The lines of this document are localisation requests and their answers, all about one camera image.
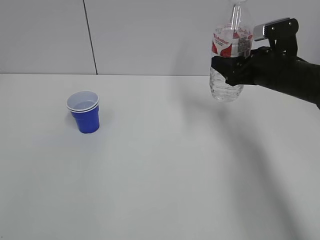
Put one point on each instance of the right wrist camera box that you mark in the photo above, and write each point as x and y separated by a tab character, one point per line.
280	33

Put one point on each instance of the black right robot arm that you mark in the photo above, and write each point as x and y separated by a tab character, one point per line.
279	72

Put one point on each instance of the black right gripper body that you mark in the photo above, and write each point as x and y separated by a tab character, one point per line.
246	71

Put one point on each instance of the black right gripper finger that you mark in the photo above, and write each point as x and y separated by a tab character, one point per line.
228	67
261	51

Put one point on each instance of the blue paper cup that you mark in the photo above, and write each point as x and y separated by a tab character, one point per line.
84	107

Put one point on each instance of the clear Wahaha water bottle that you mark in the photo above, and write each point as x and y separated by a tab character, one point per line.
232	37

